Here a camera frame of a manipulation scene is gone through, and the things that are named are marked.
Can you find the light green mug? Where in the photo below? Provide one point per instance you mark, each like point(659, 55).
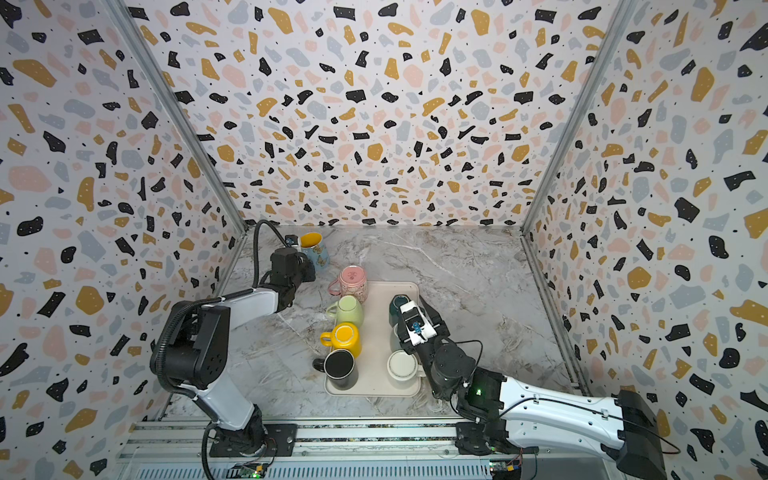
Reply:
point(347, 309)

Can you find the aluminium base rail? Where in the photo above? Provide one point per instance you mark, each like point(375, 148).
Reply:
point(350, 448)

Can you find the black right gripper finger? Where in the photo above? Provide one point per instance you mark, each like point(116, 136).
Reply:
point(399, 329)
point(430, 313)

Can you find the grey mug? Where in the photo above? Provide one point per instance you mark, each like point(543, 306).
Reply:
point(397, 339)

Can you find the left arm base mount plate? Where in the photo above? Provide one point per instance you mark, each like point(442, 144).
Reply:
point(266, 441)

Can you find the black mug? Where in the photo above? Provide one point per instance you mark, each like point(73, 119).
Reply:
point(340, 368)

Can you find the aluminium corner post right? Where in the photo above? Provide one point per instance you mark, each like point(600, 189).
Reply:
point(616, 27)

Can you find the white mug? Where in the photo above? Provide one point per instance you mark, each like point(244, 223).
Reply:
point(404, 369)

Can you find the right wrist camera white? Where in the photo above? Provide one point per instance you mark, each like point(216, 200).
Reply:
point(419, 328)

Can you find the blue butterfly mug yellow inside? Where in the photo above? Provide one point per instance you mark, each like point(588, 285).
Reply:
point(313, 246)

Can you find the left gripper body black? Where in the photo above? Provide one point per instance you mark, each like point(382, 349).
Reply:
point(303, 273)

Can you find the aluminium corner post left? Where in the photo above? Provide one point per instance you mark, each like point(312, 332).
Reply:
point(121, 18)

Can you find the pink patterned mug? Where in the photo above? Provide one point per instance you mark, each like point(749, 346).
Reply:
point(352, 280)

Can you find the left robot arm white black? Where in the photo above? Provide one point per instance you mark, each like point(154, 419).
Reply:
point(190, 356)

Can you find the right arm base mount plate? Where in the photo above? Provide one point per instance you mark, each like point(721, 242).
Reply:
point(482, 439)

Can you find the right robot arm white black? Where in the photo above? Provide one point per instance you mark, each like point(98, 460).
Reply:
point(501, 414)

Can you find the dark green mug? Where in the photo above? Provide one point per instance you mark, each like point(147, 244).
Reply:
point(395, 308)

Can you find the beige rectangular tray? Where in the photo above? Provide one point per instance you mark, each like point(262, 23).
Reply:
point(377, 336)

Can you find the aluminium corner post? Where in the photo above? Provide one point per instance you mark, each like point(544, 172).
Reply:
point(616, 27)
point(121, 18)

